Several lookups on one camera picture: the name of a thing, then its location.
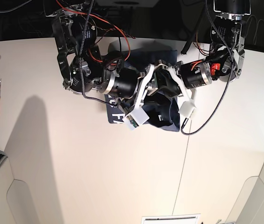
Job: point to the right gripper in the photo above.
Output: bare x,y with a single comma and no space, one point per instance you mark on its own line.
124,84

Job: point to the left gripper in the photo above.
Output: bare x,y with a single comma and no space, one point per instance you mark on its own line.
194,75

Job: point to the blue grey t-shirt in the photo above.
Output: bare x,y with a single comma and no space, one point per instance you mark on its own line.
162,111

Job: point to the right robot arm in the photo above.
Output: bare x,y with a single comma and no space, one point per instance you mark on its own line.
77,29

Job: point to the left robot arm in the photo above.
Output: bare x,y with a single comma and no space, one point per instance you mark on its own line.
223,59

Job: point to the white framed tray bottom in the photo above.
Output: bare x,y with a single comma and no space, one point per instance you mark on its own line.
178,219

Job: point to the white panel lower right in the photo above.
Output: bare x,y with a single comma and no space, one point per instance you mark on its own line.
249,205

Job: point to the white panel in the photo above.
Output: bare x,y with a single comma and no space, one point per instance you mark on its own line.
16,203
249,205

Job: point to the white panel lower left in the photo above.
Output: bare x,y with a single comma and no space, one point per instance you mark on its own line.
16,203

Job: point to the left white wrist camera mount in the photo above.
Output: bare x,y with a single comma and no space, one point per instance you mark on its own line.
187,109

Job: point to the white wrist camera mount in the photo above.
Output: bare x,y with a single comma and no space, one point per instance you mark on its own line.
137,116
187,109

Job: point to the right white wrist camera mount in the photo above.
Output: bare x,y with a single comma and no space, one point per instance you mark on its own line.
137,116

